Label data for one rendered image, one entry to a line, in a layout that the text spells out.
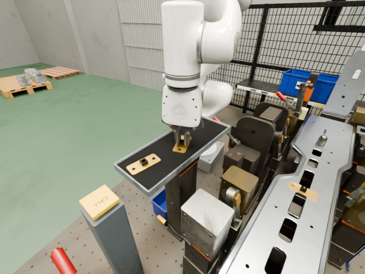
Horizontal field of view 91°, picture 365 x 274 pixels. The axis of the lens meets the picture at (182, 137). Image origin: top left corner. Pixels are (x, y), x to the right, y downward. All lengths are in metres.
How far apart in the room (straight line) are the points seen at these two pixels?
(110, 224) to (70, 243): 0.54
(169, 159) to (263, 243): 0.32
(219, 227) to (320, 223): 0.33
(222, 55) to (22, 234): 2.02
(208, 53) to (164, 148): 0.28
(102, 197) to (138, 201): 0.56
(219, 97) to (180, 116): 0.47
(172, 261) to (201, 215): 0.42
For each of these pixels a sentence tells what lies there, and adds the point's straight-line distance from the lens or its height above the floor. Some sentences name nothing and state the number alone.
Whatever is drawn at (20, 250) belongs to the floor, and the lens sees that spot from 2.03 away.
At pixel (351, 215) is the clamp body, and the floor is 0.97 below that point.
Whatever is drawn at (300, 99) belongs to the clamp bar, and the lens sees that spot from 1.06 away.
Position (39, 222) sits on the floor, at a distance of 2.11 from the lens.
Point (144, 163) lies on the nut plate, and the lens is 0.47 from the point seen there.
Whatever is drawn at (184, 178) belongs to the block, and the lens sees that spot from 0.58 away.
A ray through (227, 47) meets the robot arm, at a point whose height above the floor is 1.43.
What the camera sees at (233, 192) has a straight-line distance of 0.49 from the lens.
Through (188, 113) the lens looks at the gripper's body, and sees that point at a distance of 0.45.
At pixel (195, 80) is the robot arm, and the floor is 1.36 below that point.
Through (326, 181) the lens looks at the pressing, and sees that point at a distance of 0.82.
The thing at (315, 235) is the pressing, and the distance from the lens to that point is 0.64.
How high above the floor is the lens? 1.48
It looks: 34 degrees down
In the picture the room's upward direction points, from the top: straight up
